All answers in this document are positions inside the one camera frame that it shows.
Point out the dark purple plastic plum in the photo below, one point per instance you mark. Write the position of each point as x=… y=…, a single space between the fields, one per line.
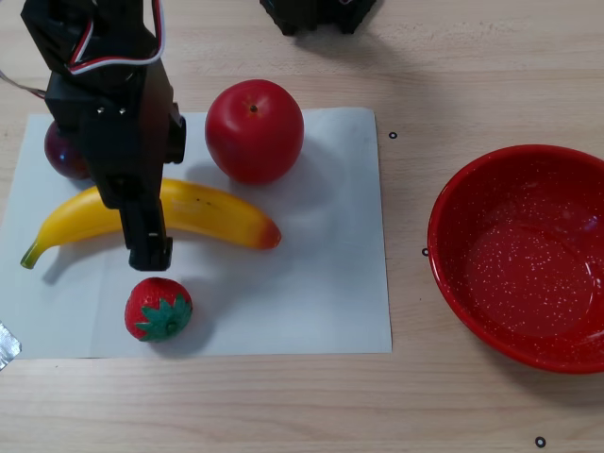
x=59 y=156

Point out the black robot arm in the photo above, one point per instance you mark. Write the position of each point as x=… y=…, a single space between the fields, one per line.
x=52 y=28

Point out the white paper sheet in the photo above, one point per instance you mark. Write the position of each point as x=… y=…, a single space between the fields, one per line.
x=307 y=283

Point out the yellow plastic banana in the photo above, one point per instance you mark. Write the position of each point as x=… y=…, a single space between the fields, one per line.
x=212 y=212

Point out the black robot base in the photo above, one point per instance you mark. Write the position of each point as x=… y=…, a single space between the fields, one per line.
x=321 y=14

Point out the red plastic apple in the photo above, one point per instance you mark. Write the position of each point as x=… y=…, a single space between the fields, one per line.
x=255 y=137

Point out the red plastic strawberry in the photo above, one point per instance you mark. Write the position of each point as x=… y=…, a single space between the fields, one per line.
x=151 y=302

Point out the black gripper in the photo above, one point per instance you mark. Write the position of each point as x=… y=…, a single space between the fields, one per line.
x=124 y=181

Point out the red speckled enamel bowl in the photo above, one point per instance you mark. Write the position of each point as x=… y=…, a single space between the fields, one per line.
x=519 y=283

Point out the silver duct tape piece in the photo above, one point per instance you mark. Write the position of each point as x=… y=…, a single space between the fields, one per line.
x=7 y=347

